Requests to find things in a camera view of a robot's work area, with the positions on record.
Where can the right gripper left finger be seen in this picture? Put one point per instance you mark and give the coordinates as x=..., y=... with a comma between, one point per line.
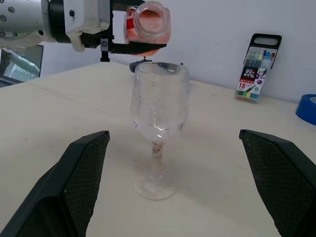
x=56, y=187

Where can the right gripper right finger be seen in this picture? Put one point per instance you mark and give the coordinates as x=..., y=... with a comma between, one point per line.
x=284, y=182

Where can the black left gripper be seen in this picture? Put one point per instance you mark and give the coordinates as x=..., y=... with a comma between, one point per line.
x=106, y=44

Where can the bottle with orange liquid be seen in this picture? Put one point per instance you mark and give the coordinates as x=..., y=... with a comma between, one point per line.
x=150, y=22

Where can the clear wine glass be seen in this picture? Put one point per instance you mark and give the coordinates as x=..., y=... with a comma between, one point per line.
x=159, y=103

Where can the blue tape roll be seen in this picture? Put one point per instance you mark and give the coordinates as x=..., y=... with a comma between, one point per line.
x=307, y=108

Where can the grey laptop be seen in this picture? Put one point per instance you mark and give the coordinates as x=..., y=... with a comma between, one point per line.
x=22, y=65

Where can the marker pen set case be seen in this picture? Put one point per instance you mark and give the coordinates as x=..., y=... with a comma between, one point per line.
x=256, y=69

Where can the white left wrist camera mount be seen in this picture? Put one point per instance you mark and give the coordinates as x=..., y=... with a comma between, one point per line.
x=86, y=17

